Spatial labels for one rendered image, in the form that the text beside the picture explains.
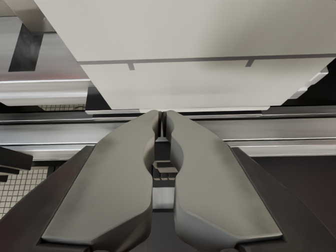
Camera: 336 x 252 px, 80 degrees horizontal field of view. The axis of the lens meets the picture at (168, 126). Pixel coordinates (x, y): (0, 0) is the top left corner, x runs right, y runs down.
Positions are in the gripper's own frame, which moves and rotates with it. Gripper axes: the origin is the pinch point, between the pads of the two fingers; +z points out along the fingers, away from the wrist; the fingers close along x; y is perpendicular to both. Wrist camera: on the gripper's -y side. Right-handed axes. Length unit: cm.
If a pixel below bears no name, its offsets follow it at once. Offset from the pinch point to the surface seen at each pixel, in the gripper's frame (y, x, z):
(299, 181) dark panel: 44, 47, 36
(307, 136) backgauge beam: 19.1, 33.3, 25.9
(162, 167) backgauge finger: 22.5, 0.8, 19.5
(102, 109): 4.6, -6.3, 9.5
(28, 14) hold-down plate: -4.0, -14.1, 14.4
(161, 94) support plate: 1.7, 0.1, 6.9
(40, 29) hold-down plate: -2.4, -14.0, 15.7
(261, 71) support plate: -1.4, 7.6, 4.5
